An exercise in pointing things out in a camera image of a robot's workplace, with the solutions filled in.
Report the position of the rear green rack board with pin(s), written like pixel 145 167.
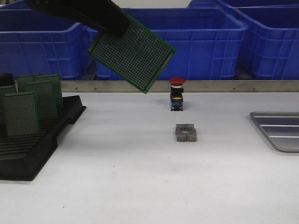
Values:
pixel 54 78

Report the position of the grey metal clamp block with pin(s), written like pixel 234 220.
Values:
pixel 186 133

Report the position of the left green rack board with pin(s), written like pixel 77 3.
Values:
pixel 5 90

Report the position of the green board in rack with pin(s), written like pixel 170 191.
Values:
pixel 46 103

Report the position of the steel table edge rail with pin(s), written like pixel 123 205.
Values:
pixel 189 86

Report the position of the black slotted board rack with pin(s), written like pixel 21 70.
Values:
pixel 22 157

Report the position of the right rear blue crate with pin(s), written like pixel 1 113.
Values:
pixel 242 3

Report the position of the green perforated circuit board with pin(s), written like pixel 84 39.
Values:
pixel 139 57

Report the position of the left front blue crate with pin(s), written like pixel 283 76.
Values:
pixel 32 43

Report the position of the silver metal tray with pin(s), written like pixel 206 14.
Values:
pixel 281 129

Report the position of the red emergency stop button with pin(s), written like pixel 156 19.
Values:
pixel 176 97

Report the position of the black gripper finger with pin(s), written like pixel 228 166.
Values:
pixel 101 15

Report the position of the left rear blue crate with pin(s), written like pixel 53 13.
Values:
pixel 18 5

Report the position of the right front blue crate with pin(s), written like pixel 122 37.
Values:
pixel 270 48

